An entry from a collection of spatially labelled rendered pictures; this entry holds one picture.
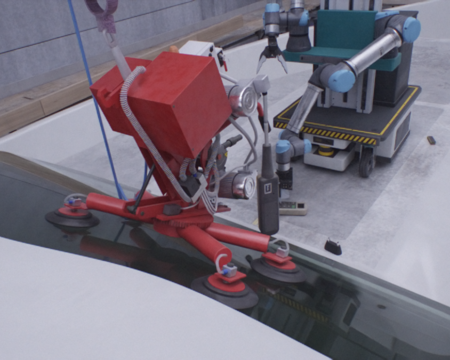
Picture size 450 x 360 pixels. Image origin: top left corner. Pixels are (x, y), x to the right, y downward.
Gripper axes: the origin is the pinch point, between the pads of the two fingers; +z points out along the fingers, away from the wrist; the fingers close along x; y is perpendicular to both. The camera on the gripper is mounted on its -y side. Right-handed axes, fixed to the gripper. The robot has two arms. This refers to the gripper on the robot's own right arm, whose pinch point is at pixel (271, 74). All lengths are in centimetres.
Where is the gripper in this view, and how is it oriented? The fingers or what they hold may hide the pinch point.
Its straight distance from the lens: 241.3
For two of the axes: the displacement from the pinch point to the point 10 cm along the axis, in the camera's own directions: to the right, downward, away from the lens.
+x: -10.0, 0.0, 0.6
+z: 0.0, 10.0, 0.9
